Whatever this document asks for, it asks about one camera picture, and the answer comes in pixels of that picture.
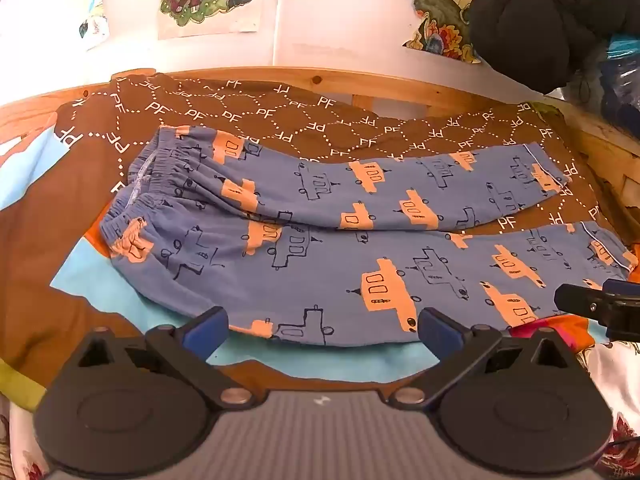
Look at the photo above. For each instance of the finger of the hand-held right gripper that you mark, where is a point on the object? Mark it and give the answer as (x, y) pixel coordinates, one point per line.
(585, 300)

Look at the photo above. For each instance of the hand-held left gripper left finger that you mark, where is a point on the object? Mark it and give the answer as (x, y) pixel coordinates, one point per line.
(206, 331)

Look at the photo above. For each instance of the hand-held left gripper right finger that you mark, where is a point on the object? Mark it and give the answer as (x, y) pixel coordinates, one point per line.
(434, 331)

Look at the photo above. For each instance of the blue car print pants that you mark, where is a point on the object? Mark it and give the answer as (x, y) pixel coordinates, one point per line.
(320, 280)

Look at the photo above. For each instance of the white floral bed sheet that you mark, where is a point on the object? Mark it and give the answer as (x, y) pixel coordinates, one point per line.
(616, 377)

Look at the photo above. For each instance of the brown patterned blanket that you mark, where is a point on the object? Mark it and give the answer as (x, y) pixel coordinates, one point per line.
(75, 210)

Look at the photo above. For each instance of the blue plastic bag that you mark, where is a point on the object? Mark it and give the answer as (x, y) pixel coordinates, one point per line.
(622, 80)

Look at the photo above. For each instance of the black cloth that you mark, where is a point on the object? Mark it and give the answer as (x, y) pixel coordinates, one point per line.
(540, 25)

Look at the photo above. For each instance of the yellow floral wall poster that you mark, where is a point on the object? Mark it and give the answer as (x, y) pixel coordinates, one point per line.
(435, 15)

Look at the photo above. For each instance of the cartoon figure wall poster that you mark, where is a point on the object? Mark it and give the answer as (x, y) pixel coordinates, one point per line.
(210, 0)

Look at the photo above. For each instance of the pale blue drawing wall poster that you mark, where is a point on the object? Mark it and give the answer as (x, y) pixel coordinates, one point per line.
(65, 5)

